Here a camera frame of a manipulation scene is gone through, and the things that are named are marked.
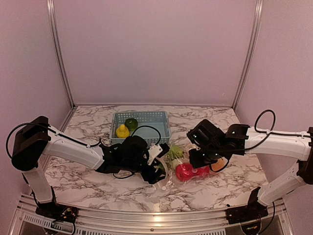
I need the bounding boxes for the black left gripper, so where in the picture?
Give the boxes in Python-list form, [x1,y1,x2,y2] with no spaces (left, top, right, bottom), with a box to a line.
[123,155,170,185]

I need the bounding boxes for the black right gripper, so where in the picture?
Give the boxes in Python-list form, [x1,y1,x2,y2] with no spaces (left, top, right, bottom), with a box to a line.
[188,144,224,169]

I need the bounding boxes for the clear zip top bag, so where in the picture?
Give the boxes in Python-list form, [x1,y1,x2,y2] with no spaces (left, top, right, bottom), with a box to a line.
[156,144,226,190]

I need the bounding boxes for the red fake apple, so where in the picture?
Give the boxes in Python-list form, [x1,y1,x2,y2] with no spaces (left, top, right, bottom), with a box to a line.
[175,163,195,182]

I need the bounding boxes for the green fake pear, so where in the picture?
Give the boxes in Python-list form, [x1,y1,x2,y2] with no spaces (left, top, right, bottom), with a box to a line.
[168,145,184,160]

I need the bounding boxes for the light blue plastic basket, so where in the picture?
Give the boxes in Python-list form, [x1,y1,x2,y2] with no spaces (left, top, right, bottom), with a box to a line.
[110,111,171,145]

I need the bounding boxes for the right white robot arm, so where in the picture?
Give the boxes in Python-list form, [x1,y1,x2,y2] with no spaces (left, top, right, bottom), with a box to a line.
[187,119,313,219]

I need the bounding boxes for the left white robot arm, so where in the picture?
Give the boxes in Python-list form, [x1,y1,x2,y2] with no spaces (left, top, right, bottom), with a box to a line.
[5,116,170,218]

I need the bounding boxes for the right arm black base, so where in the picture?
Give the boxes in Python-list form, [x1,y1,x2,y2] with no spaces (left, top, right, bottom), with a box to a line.
[225,187,268,224]

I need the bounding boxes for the orange fake peach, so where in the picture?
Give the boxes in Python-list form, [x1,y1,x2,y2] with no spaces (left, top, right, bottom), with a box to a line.
[211,158,227,171]

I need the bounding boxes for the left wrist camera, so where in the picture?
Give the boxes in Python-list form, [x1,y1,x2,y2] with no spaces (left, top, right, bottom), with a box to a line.
[147,143,170,165]

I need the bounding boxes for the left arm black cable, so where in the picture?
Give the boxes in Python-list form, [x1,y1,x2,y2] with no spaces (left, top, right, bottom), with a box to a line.
[112,125,162,179]

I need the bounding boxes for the front aluminium table rail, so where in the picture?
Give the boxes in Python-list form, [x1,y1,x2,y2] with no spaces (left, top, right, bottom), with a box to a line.
[17,193,289,235]

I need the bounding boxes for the right aluminium frame post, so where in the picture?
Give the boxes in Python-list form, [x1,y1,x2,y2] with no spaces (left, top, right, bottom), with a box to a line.
[232,0,264,111]

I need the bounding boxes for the aluminium frame post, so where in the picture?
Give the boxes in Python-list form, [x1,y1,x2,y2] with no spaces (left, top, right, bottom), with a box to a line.
[47,0,75,109]
[232,0,264,111]

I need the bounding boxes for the left aluminium frame post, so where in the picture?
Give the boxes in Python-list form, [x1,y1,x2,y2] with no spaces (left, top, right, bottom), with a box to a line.
[47,0,75,109]

